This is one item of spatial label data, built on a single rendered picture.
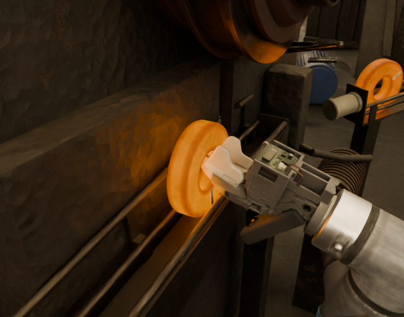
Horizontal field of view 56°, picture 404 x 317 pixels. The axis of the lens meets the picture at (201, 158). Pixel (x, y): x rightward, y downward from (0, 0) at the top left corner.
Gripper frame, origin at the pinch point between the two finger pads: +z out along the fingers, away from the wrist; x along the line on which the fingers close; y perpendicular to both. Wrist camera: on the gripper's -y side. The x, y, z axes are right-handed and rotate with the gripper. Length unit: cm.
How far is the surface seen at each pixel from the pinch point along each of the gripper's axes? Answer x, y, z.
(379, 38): -293, -39, -7
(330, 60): -27.3, 13.4, -8.5
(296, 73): -40.0, 3.7, -1.5
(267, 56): -14.5, 14.0, -0.4
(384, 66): -67, 5, -18
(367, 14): -297, -27, 11
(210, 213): 4.2, -5.3, -5.6
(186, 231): 4.3, -11.8, -2.7
